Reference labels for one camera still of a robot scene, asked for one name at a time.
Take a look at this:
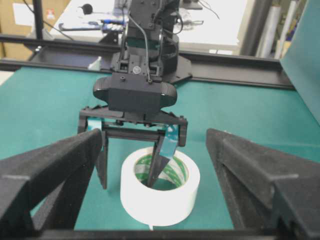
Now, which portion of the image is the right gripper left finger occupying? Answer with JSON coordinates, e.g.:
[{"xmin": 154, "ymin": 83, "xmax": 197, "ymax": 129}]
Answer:
[{"xmin": 0, "ymin": 129, "xmax": 102, "ymax": 240}]

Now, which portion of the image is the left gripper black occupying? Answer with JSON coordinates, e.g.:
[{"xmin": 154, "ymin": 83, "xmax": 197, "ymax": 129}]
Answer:
[{"xmin": 78, "ymin": 105, "xmax": 188, "ymax": 190}]

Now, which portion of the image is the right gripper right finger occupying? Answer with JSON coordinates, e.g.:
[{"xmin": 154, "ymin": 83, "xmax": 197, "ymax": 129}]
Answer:
[{"xmin": 205, "ymin": 128, "xmax": 320, "ymax": 240}]

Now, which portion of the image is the white duct tape roll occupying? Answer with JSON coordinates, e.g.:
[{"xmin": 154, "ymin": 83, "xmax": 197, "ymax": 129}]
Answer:
[{"xmin": 120, "ymin": 147, "xmax": 201, "ymax": 228}]

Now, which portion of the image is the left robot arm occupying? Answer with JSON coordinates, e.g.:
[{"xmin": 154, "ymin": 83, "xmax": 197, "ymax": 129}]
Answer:
[{"xmin": 78, "ymin": 0, "xmax": 191, "ymax": 188}]

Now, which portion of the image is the green table cloth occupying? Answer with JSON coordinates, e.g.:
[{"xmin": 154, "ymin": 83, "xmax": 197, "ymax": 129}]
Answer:
[{"xmin": 0, "ymin": 67, "xmax": 320, "ymax": 230}]

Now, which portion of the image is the green backdrop board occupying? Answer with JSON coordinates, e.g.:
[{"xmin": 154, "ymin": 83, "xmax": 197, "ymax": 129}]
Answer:
[{"xmin": 280, "ymin": 0, "xmax": 320, "ymax": 122}]

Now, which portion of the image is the cardboard box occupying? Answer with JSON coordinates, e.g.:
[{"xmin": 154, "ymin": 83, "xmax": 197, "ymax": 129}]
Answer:
[{"xmin": 0, "ymin": 0, "xmax": 69, "ymax": 61}]

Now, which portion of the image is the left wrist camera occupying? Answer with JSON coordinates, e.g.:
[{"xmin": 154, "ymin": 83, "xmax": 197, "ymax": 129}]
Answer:
[{"xmin": 93, "ymin": 72, "xmax": 177, "ymax": 113}]

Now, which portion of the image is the black table frame rail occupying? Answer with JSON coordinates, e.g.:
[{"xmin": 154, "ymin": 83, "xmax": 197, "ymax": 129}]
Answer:
[{"xmin": 0, "ymin": 34, "xmax": 295, "ymax": 90}]

